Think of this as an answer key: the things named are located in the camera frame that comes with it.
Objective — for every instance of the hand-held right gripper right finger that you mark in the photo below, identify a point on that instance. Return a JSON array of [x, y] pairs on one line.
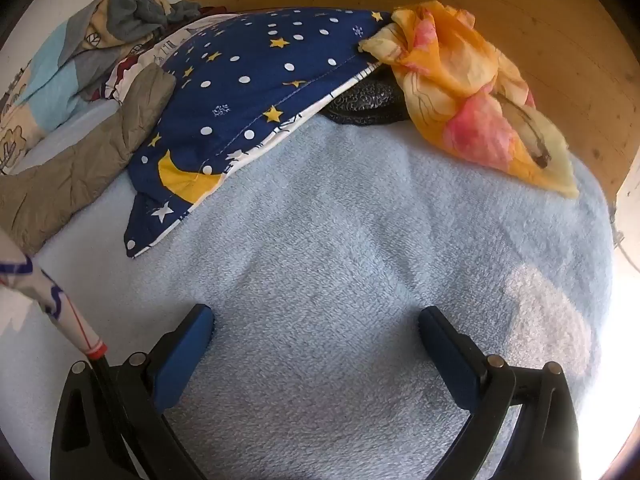
[[450, 355]]

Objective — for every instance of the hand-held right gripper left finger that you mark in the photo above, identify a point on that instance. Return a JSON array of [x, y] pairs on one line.
[[184, 352]]

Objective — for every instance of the olive quilted blanket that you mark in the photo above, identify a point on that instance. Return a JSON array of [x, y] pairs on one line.
[[85, 170]]

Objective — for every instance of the light blue fleece bed sheet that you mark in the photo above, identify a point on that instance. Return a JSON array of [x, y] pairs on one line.
[[325, 235]]

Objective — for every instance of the dark patterned cloth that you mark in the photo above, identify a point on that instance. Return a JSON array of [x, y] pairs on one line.
[[370, 102]]

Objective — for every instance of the orange floral scarf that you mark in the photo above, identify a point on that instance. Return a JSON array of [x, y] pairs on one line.
[[450, 70]]

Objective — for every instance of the red white striped cloth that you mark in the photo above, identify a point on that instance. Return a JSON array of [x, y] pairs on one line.
[[122, 72]]

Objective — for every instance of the navy starry pillow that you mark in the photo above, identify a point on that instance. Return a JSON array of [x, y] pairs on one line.
[[260, 75]]

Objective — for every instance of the patchwork printed quilt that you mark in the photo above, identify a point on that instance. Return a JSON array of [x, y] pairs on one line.
[[55, 75]]

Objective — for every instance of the wooden bed headboard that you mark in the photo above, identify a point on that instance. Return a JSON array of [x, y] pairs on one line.
[[550, 25]]

